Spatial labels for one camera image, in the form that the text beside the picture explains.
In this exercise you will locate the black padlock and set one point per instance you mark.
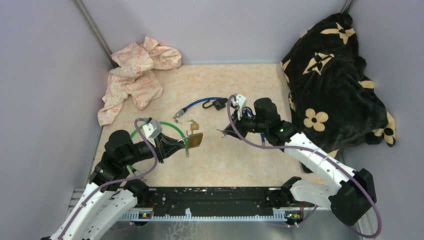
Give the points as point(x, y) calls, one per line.
point(218, 104)

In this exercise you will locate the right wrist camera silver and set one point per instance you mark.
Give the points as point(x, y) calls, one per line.
point(238, 102)

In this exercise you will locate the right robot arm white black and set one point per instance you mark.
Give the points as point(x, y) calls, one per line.
point(348, 193)

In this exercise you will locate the small brass padlock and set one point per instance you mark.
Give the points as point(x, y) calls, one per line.
point(194, 126)

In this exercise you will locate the pink patterned cloth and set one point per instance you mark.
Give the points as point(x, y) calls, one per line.
point(134, 77)

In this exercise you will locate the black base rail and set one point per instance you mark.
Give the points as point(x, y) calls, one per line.
point(215, 204)

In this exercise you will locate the green cable lock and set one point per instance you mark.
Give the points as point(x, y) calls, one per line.
point(151, 150)

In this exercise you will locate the large brass padlock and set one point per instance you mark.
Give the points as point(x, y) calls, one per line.
point(193, 140)

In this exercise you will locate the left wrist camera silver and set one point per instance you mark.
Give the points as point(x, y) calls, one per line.
point(152, 130)

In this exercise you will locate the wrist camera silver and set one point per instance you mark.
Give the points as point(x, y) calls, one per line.
point(152, 130)
point(238, 102)

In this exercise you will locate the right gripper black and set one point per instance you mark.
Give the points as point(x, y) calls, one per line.
point(236, 130)

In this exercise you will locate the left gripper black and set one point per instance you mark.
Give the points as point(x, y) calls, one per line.
point(167, 146)

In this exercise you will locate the blue cable lock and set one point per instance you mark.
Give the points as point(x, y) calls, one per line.
point(183, 110)

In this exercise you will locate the black floral blanket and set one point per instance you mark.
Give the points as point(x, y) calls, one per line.
point(331, 99)

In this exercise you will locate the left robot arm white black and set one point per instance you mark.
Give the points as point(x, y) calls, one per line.
point(115, 186)

